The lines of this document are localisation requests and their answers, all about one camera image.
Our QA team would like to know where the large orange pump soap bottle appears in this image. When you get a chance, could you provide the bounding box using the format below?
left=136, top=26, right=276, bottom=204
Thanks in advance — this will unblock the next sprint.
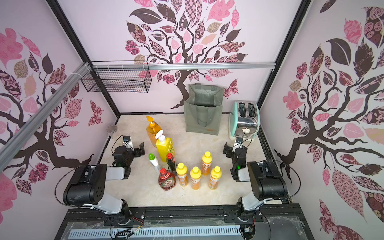
left=146, top=116, right=162, bottom=147

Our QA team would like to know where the yellow pump soap bottle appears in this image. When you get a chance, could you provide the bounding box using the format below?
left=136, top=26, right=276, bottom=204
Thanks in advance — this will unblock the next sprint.
left=155, top=130, right=175, bottom=163

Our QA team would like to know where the green fabric shopping bag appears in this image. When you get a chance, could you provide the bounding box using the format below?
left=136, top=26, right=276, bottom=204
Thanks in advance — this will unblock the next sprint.
left=184, top=84, right=225, bottom=136

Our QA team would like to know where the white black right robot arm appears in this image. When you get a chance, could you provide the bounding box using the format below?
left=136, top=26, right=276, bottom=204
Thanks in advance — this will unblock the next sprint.
left=223, top=144, right=290, bottom=222

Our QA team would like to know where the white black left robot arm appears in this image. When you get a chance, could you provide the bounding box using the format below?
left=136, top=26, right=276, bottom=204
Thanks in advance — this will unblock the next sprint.
left=60, top=143, right=145, bottom=225

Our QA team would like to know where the red soap bottle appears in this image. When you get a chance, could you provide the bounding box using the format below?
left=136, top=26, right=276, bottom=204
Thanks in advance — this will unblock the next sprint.
left=158, top=168, right=176, bottom=191

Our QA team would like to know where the white bottle green cap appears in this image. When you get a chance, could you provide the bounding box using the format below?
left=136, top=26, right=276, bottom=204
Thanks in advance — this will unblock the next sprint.
left=149, top=154, right=161, bottom=174

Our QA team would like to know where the orange bottle yellow cap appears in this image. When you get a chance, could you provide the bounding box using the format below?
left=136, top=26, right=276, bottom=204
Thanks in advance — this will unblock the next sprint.
left=177, top=163, right=189, bottom=187
left=209, top=166, right=222, bottom=190
left=190, top=167, right=202, bottom=190
left=202, top=152, right=213, bottom=176

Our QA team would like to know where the clear glass cup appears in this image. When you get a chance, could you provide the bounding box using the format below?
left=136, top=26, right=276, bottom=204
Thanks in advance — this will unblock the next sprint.
left=107, top=125, right=119, bottom=140

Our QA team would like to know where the mint chrome toaster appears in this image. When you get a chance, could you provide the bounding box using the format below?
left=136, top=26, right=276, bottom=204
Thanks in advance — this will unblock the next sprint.
left=229, top=101, right=261, bottom=140

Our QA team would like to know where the dark green bottle red cap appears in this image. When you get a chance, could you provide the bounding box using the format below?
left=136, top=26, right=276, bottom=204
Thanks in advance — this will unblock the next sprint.
left=167, top=153, right=177, bottom=175

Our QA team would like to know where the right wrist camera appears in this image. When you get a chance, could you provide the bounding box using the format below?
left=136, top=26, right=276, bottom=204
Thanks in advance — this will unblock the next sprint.
left=234, top=137, right=244, bottom=147

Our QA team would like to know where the black wire basket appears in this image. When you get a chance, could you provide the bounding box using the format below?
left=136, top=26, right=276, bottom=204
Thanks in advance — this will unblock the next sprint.
left=81, top=60, right=152, bottom=93

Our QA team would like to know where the white slotted cable duct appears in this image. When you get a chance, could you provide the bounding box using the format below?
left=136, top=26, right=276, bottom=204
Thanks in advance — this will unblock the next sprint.
left=67, top=226, right=242, bottom=240

